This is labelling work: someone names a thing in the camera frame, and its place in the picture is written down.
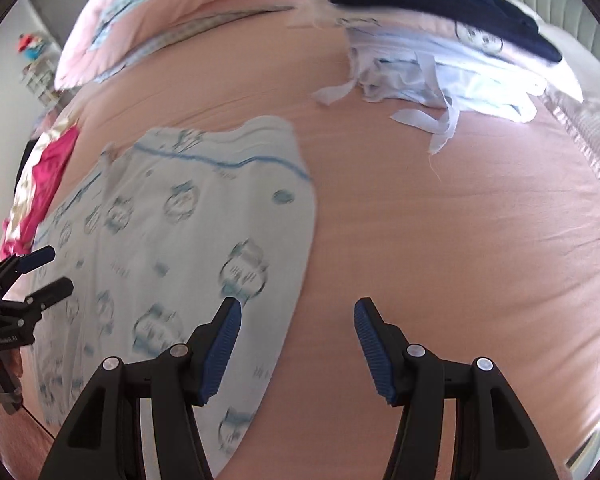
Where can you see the person's left hand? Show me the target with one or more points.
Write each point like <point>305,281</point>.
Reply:
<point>16,362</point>

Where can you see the cream satin garment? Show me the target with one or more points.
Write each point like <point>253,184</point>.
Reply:
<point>27,185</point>

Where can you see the white garment with ribbon ties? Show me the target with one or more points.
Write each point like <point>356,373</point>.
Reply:
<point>410,80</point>

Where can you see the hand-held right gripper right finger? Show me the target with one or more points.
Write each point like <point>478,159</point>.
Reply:
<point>372,355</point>

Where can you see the pink folded duvet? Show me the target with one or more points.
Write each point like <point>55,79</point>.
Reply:
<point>190,5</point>

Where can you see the pale pink waffle pillow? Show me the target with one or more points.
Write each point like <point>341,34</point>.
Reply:
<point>595,150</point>

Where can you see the grey door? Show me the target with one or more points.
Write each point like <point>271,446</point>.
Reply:
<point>55,15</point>

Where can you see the white printed pajama top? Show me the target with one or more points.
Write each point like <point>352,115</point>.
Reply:
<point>180,240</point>

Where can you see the red blue plush toy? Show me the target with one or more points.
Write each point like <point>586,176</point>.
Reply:
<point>32,47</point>

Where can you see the bed with pink sheet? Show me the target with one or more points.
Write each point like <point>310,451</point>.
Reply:
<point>430,260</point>

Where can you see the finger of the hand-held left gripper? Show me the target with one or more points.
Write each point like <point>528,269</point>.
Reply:
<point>37,257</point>
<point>55,290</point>

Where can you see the white shelf rack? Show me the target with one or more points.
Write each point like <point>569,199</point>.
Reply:
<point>42,80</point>

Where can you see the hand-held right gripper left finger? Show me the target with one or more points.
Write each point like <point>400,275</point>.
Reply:
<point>220,355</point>

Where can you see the magenta garment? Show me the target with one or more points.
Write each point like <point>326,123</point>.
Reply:
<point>47,180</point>

